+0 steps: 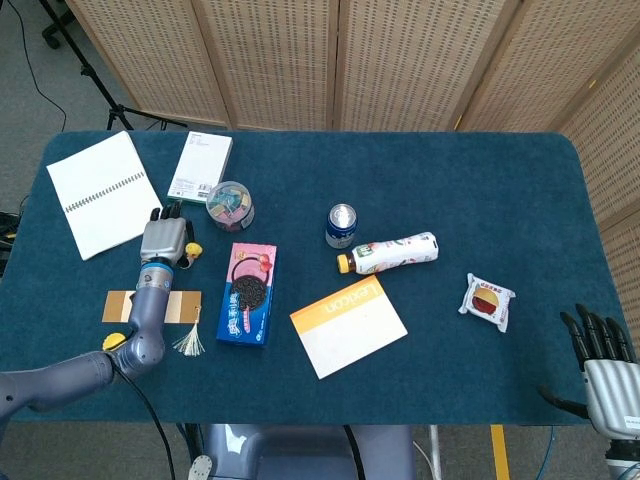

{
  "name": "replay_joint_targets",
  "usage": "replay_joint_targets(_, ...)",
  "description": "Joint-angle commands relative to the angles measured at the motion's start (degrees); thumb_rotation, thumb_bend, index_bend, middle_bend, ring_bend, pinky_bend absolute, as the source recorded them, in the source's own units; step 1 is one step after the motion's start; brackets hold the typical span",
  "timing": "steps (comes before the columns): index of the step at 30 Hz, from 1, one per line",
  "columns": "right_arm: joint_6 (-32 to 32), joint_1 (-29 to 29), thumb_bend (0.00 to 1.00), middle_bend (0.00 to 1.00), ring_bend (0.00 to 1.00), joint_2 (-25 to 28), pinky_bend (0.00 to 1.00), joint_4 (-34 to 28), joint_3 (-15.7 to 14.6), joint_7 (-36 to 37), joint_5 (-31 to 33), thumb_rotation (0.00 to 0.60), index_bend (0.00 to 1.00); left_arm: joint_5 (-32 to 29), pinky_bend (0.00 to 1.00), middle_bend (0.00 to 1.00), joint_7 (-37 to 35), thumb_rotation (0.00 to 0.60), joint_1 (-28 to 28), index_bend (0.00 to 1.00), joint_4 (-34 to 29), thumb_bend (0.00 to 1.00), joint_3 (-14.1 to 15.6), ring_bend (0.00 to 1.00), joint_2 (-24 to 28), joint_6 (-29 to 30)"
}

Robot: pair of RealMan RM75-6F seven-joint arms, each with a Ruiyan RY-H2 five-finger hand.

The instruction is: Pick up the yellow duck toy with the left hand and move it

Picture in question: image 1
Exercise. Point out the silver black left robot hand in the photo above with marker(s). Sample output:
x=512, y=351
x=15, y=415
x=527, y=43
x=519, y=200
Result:
x=162, y=240

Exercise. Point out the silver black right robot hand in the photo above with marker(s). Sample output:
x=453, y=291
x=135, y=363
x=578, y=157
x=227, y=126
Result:
x=612, y=392

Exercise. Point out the small yellow rubber duck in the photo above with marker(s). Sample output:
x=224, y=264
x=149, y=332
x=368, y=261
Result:
x=195, y=250

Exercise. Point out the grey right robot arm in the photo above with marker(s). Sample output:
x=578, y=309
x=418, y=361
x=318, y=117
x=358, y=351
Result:
x=622, y=462

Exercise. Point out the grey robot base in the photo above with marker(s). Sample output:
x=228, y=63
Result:
x=300, y=452

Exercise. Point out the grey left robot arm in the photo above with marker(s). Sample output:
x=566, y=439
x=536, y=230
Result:
x=147, y=320

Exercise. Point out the yellow round toy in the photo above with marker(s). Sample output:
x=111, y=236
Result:
x=112, y=341

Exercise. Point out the brown bookmark with tassel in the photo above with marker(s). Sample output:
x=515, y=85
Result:
x=182, y=306

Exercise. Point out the white spiral notebook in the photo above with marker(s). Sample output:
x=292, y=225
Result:
x=107, y=195

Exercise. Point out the clear jar of coloured clips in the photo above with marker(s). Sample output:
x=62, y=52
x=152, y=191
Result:
x=230, y=206

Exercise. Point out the white box with green edge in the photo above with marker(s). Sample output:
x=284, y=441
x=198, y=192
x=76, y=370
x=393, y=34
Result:
x=200, y=167

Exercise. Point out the pink blue cookie box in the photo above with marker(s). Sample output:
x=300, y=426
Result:
x=247, y=295

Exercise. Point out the white red snack packet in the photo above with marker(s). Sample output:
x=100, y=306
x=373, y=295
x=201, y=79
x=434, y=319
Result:
x=486, y=301

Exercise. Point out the black tripod stand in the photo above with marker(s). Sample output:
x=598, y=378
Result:
x=95, y=80

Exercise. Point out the blue drink can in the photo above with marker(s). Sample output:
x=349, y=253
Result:
x=341, y=227

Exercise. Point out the grey table leg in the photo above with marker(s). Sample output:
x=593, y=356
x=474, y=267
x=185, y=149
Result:
x=436, y=452

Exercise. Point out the orange white Lexicon card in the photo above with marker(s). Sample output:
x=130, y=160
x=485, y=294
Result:
x=350, y=330

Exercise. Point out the black chair castor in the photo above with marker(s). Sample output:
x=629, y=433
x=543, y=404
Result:
x=52, y=37

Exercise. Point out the white bottle with yellow cap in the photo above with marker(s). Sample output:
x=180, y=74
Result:
x=395, y=252

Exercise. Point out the dark blue table mat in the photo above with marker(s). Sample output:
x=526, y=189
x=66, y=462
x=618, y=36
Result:
x=450, y=200

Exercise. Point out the wooden rattan folding screen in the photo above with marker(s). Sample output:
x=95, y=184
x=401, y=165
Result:
x=400, y=60

